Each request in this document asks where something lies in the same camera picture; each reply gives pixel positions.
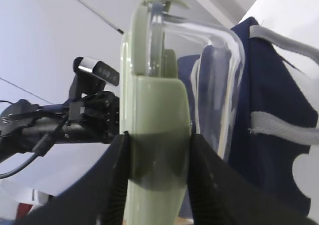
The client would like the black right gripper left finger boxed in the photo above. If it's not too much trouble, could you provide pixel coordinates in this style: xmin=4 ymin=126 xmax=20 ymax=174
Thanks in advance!
xmin=15 ymin=132 xmax=130 ymax=225

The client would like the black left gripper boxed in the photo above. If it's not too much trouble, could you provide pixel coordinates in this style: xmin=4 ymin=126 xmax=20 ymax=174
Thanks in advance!
xmin=63 ymin=72 xmax=119 ymax=144

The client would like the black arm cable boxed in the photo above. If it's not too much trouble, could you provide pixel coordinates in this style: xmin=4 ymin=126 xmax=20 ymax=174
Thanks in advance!
xmin=0 ymin=115 xmax=69 ymax=180

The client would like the navy blue lunch bag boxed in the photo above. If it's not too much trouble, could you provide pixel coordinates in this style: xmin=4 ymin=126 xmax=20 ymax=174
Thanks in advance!
xmin=176 ymin=16 xmax=319 ymax=221

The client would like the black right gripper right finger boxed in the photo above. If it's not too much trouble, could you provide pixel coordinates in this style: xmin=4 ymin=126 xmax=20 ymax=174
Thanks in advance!
xmin=188 ymin=134 xmax=315 ymax=225

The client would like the glass container with green lid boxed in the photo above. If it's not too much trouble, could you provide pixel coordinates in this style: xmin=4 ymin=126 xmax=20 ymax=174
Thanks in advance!
xmin=120 ymin=0 xmax=245 ymax=225

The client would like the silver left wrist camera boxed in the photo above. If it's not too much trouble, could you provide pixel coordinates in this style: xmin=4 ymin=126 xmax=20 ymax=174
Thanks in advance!
xmin=73 ymin=57 xmax=120 ymax=86

